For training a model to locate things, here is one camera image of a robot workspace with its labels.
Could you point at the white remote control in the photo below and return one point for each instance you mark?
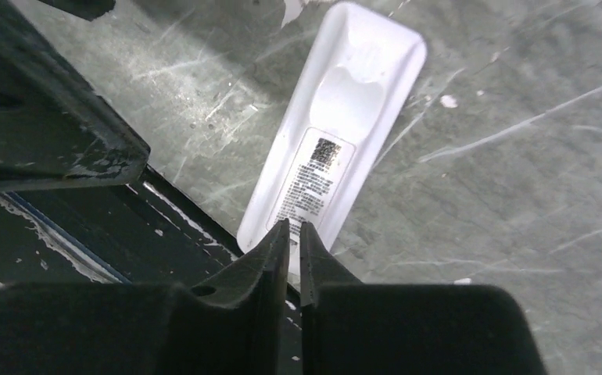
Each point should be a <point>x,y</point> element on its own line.
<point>355,81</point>

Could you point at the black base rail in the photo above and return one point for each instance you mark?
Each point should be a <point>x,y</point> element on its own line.
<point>146,232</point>

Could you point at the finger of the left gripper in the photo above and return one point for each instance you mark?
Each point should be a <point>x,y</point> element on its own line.
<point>55,130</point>
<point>84,9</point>

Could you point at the white battery cover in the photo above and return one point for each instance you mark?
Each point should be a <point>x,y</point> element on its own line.
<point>310,184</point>

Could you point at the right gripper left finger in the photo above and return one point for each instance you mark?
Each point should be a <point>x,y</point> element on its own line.
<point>227,324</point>

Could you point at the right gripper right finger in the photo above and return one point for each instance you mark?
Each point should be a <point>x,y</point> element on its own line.
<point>350,327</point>

